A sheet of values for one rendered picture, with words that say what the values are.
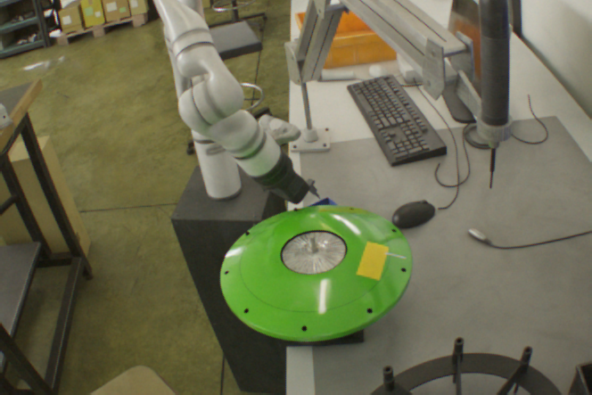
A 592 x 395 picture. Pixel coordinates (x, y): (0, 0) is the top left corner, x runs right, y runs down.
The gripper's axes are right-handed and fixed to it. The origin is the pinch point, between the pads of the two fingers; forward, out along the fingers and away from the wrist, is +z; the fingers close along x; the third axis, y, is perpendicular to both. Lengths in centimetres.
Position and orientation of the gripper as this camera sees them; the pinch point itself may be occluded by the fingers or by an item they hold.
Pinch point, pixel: (312, 194)
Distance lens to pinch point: 115.7
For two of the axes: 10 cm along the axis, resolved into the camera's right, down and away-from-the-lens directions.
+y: -5.6, 8.0, -2.3
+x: 7.0, 3.1, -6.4
